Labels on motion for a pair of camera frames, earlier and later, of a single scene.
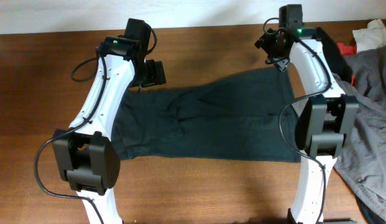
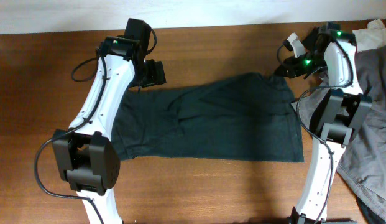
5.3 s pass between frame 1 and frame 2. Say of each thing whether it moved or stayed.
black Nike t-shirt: stayed
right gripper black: moved
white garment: stayed
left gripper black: stayed
